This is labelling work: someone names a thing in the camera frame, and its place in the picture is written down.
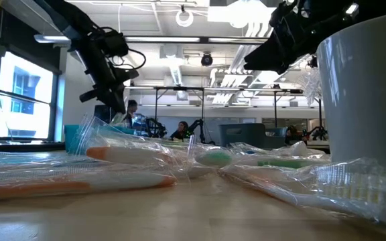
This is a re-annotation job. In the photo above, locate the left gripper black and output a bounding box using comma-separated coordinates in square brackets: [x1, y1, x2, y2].
[78, 28, 139, 115]

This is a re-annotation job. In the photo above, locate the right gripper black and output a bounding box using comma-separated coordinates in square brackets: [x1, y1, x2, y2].
[245, 0, 358, 75]

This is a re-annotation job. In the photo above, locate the green toothbrush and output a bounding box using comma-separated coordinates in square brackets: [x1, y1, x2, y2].
[110, 112, 127, 127]
[194, 149, 331, 170]
[135, 132, 214, 148]

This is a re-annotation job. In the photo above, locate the black monitor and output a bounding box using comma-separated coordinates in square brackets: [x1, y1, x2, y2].
[94, 104, 127, 125]

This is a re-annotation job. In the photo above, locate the person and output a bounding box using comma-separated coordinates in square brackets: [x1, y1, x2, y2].
[122, 99, 139, 130]
[170, 120, 194, 141]

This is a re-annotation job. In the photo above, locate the teal plastic bin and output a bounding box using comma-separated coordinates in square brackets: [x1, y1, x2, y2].
[64, 124, 135, 155]

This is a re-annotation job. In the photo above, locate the teal plastic lid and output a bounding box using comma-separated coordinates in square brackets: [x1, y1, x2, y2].
[0, 152, 92, 168]

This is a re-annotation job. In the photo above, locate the black rig frame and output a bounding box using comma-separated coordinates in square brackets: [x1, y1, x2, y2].
[246, 88, 324, 128]
[152, 86, 207, 141]

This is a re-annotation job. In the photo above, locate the black window frame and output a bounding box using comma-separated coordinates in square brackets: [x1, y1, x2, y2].
[0, 50, 62, 141]

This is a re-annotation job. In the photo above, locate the black round ceiling camera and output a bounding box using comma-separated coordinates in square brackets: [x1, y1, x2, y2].
[200, 52, 214, 67]

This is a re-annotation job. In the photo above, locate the silver ceiling duct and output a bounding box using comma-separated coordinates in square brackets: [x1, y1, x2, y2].
[168, 55, 184, 86]

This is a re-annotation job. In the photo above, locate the white ring light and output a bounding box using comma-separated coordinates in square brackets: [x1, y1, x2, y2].
[175, 9, 194, 28]

